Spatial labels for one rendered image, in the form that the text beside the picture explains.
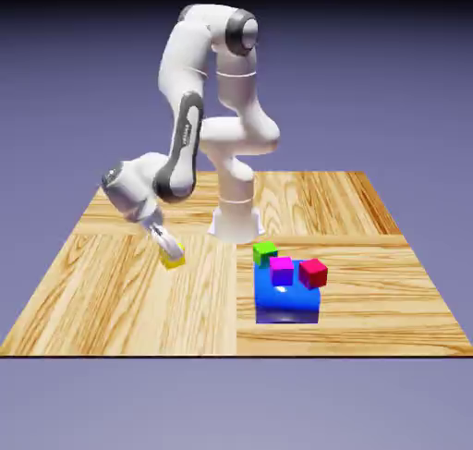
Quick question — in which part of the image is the small green cube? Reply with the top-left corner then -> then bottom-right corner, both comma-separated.
252,240 -> 279,269

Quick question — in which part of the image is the small yellow cube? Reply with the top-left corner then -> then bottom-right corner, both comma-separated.
159,243 -> 187,271

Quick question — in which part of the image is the small magenta cube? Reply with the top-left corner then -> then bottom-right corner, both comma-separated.
268,256 -> 296,287

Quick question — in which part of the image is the large blue box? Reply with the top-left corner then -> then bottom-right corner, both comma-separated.
253,259 -> 321,325

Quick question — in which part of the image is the small red cube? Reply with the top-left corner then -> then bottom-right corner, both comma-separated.
297,258 -> 329,291

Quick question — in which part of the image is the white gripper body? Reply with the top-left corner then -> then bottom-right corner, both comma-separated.
149,225 -> 186,261

